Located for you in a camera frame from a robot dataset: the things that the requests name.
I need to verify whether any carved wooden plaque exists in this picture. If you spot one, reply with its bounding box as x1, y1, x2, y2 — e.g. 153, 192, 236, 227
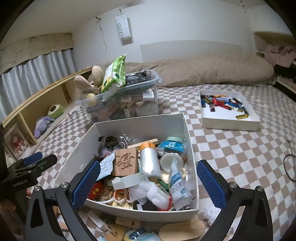
112, 148, 138, 177

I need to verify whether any wooden headboard shelf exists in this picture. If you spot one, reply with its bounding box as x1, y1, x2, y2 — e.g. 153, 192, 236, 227
3, 68, 91, 147

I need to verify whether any purple plush toy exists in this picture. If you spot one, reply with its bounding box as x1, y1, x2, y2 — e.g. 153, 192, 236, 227
34, 116, 55, 138

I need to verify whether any avocado plush toy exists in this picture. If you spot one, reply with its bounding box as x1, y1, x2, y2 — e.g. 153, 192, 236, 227
47, 104, 64, 119

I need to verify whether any leaf-shaped wooden piece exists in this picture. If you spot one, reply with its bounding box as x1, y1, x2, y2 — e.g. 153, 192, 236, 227
159, 219, 205, 241

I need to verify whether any red gift packet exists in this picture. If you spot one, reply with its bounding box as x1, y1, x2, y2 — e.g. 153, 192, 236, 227
87, 181, 104, 200

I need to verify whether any checkered bed sheet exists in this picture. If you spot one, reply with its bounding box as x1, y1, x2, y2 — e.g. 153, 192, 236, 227
37, 85, 295, 240

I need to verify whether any blue white mask packet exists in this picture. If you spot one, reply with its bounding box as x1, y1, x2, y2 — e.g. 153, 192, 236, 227
96, 151, 115, 181

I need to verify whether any black hair claw clip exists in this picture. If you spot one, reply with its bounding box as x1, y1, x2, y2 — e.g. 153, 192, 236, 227
98, 135, 119, 149

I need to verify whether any white long slim box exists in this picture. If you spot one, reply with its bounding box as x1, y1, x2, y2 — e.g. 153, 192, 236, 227
111, 173, 149, 190

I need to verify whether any beige knitted slipper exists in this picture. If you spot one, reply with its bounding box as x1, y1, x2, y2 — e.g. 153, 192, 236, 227
74, 65, 104, 94

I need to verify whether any white cardboard shoe box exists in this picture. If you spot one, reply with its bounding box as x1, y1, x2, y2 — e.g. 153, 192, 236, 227
54, 113, 199, 223

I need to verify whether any green dotted wipes pack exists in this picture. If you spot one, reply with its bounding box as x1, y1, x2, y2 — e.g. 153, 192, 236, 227
101, 54, 126, 93

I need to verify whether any clear plastic storage bin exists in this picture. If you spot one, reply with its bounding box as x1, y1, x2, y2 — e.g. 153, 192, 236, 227
80, 70, 163, 123

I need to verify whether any beige fluffy blanket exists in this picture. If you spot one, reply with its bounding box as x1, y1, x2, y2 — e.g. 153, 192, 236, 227
126, 55, 275, 87

